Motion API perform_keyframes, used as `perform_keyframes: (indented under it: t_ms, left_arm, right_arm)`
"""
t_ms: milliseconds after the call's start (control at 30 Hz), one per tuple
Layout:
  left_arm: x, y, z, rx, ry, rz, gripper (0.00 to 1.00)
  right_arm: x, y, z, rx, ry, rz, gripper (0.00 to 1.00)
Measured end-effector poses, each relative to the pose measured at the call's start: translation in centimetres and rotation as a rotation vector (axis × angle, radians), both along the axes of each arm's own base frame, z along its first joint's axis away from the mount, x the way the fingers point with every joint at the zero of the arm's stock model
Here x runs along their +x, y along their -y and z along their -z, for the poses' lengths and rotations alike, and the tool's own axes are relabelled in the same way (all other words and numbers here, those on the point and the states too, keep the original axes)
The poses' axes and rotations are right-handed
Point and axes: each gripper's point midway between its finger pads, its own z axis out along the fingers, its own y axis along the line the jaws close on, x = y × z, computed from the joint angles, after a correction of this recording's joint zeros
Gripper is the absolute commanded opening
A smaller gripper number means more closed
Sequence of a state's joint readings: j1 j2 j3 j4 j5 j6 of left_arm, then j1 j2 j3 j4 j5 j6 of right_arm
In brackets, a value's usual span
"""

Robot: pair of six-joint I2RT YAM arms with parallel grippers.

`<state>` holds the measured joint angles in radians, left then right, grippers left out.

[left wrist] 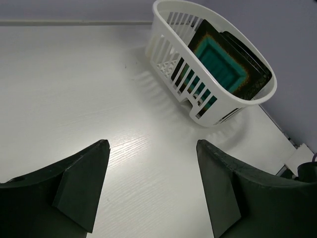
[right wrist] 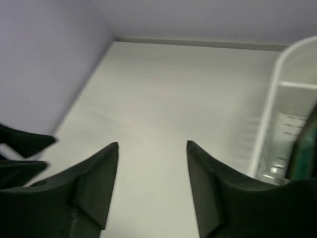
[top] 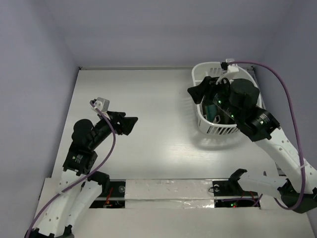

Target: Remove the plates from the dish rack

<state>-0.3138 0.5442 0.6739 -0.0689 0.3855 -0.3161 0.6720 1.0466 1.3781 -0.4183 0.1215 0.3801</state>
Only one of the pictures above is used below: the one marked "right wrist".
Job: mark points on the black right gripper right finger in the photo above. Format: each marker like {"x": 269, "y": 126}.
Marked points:
{"x": 230, "y": 204}

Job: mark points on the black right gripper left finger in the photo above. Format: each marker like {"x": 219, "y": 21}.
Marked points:
{"x": 73, "y": 203}

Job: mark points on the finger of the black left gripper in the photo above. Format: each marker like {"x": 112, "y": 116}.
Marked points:
{"x": 26, "y": 144}
{"x": 18, "y": 173}

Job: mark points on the green glazed square plate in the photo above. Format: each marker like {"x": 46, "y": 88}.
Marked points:
{"x": 303, "y": 158}

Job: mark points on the white plastic dish rack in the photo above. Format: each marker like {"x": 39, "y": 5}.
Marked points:
{"x": 291, "y": 96}

